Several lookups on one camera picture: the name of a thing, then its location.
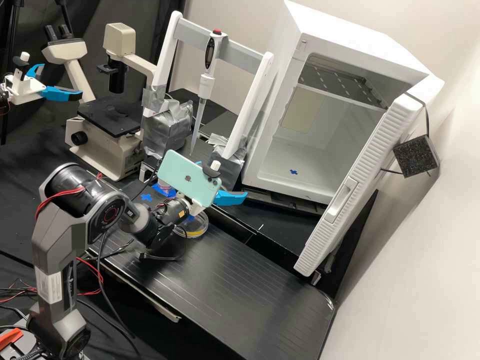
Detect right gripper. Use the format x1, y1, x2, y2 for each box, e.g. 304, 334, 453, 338
185, 188, 249, 217

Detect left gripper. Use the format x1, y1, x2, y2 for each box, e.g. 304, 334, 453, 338
4, 63, 85, 106

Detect petri dish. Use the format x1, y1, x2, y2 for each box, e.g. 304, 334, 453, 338
172, 211, 209, 241

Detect incubator door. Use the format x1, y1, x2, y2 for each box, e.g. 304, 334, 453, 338
293, 91, 442, 279

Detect white incubator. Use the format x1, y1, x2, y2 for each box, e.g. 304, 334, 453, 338
241, 0, 446, 206

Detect blue bottle holder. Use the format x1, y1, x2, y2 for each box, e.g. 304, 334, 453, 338
151, 184, 178, 199

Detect cream microscope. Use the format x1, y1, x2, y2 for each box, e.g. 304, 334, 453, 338
40, 22, 160, 183

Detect white pipette stand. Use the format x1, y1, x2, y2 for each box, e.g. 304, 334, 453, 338
140, 10, 275, 189

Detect pipette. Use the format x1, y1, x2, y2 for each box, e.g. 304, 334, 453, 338
188, 28, 229, 157

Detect orange clamp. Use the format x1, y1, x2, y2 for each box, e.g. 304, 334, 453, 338
0, 327, 24, 345

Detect right wrist camera phone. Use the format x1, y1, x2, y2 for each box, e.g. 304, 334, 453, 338
156, 149, 224, 210

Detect black cable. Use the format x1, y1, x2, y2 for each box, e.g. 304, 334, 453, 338
96, 224, 137, 340

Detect red wire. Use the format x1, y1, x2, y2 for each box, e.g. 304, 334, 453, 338
0, 256, 105, 304

